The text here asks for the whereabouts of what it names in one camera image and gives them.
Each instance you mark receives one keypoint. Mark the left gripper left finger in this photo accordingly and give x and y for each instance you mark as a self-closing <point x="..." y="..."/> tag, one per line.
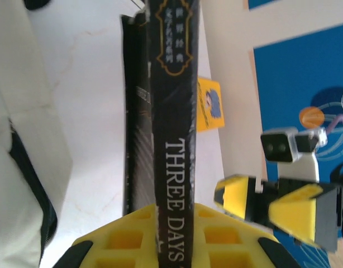
<point x="118" y="245"/>

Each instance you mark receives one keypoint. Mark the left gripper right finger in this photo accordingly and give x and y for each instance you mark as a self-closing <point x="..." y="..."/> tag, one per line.
<point x="230" y="245"/>

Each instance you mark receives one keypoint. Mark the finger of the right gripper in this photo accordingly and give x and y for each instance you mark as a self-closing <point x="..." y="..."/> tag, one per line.
<point x="300" y="217"/>
<point x="235" y="195"/>

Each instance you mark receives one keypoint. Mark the yellow book blue-haired figure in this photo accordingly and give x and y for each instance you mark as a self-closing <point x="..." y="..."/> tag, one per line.
<point x="213" y="106"/>

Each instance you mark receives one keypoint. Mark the dark Three Days book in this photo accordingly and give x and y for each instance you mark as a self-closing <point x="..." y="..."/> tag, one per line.
<point x="174" y="111"/>

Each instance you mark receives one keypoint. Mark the cream canvas backpack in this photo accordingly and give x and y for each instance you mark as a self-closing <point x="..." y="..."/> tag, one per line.
<point x="20" y="139"/>

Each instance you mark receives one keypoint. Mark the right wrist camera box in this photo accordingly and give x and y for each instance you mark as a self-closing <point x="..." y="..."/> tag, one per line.
<point x="277" y="145"/>

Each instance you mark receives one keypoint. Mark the blue floral wall panel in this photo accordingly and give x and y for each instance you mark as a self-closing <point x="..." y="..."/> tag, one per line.
<point x="286" y="97"/>

